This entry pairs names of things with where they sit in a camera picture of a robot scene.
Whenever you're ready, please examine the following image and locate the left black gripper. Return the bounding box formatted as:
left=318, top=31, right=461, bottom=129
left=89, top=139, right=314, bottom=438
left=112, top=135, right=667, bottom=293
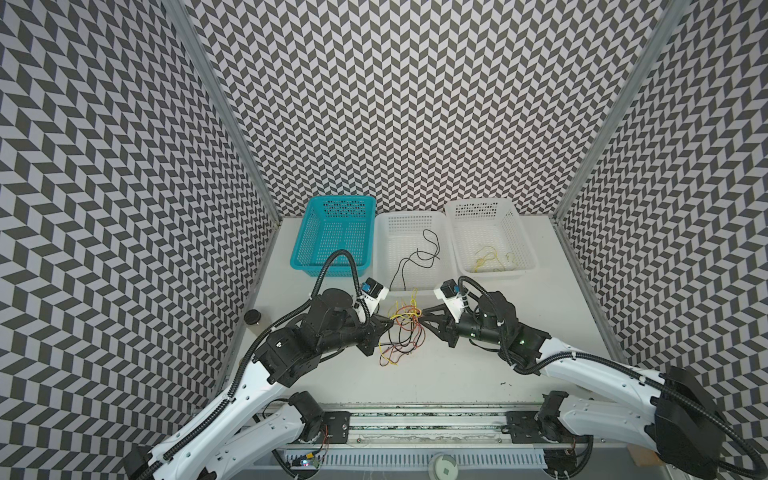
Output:
left=316, top=303, right=398, bottom=356

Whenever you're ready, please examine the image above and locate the cable bundle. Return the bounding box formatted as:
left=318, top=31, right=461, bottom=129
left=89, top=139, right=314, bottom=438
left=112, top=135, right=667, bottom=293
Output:
left=377, top=290, right=428, bottom=368

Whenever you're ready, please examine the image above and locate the yellow cable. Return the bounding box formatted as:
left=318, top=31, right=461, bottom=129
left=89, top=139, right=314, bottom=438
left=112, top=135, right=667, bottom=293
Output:
left=469, top=245, right=517, bottom=274

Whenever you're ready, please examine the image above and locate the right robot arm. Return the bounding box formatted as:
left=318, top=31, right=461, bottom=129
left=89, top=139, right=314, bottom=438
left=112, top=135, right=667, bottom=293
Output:
left=421, top=276, right=767, bottom=479

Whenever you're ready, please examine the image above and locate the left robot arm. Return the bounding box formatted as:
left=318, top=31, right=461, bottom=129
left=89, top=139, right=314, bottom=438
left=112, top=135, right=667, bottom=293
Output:
left=123, top=249, right=393, bottom=479

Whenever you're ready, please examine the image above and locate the middle white plastic basket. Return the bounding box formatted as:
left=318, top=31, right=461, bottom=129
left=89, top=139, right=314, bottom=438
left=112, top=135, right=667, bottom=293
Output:
left=370, top=211, right=458, bottom=296

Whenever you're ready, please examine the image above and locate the white plastic basket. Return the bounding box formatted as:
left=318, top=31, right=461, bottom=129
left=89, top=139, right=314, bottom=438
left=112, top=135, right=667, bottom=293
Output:
left=444, top=198, right=538, bottom=279
left=370, top=211, right=458, bottom=296

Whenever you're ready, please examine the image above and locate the right white plastic basket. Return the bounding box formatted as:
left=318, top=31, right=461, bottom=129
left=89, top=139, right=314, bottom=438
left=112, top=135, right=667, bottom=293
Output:
left=444, top=198, right=538, bottom=279

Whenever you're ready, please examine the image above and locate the teal plastic basket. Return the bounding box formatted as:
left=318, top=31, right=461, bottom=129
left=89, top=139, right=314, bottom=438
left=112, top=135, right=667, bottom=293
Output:
left=290, top=195, right=376, bottom=277

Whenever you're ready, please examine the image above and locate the black cap jar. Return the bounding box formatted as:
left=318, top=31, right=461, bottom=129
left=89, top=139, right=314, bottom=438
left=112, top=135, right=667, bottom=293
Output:
left=243, top=309, right=262, bottom=326

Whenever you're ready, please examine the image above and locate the round white knob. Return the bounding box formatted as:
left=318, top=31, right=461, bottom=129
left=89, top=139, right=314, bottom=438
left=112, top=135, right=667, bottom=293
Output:
left=428, top=453, right=459, bottom=480

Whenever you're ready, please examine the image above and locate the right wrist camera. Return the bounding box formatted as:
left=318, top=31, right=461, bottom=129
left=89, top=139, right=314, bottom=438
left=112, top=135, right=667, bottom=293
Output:
left=433, top=279, right=469, bottom=323

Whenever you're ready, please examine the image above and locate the aluminium front rail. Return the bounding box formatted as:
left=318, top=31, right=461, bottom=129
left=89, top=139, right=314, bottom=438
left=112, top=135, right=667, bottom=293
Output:
left=257, top=404, right=661, bottom=448

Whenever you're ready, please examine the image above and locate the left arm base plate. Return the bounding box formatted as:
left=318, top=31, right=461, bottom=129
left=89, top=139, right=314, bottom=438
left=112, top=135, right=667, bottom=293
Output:
left=319, top=410, right=351, bottom=445

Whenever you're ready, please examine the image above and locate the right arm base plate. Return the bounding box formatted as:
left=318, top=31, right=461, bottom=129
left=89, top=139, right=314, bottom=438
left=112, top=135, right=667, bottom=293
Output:
left=501, top=410, right=548, bottom=444

